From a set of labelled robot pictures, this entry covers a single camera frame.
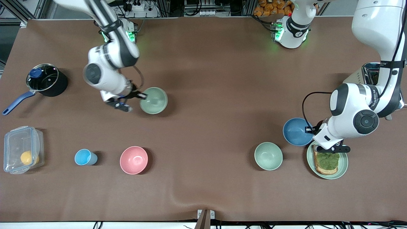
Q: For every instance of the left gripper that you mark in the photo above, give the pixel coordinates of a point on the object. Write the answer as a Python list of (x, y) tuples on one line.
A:
[(315, 128)]

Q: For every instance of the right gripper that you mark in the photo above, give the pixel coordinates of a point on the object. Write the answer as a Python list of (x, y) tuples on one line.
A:
[(134, 93)]

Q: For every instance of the blue bowl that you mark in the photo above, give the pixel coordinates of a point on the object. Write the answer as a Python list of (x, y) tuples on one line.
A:
[(295, 132)]

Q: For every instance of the light green bowl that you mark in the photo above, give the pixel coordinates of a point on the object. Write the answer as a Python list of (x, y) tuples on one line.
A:
[(268, 156), (155, 101)]

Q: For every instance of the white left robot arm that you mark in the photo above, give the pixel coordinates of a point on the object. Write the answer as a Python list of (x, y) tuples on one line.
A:
[(365, 121)]

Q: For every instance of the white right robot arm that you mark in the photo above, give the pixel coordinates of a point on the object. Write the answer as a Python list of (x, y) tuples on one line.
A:
[(105, 60)]

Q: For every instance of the pink bowl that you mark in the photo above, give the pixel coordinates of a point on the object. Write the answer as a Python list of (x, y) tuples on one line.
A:
[(134, 160)]

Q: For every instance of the green lettuce leaf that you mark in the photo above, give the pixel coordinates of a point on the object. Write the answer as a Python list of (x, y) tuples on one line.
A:
[(327, 160)]

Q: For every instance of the toast slice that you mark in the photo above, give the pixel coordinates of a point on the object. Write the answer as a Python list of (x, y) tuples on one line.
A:
[(318, 169)]

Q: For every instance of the light green plate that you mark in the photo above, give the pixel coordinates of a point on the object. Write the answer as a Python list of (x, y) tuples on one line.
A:
[(343, 163)]

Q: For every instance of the beige and chrome toaster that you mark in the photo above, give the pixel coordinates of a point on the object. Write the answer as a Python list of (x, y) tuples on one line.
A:
[(370, 70)]

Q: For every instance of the light blue cup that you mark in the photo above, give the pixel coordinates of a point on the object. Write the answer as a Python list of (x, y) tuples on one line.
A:
[(83, 157)]

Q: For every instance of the white power strip with plugs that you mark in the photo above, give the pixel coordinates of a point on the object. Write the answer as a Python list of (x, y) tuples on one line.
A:
[(136, 5)]

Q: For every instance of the glass lid with blue knob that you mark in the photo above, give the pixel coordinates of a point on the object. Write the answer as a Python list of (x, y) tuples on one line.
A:
[(44, 78)]

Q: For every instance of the small white power strip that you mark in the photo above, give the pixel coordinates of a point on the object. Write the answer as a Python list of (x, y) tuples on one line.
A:
[(208, 13)]

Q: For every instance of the yellow lemon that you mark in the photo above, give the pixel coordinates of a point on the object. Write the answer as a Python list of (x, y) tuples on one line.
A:
[(27, 157)]

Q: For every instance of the bag of orange snacks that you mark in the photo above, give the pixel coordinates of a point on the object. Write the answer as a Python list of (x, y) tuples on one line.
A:
[(273, 7)]

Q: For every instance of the clear plastic lidded container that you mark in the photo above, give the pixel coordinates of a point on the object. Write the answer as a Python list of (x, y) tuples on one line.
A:
[(16, 143)]

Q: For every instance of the metal table edge bracket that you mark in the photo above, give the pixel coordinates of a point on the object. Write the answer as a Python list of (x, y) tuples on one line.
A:
[(206, 218)]

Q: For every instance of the aluminium frame strut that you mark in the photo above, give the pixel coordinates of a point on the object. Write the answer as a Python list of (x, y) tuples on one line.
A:
[(19, 9)]

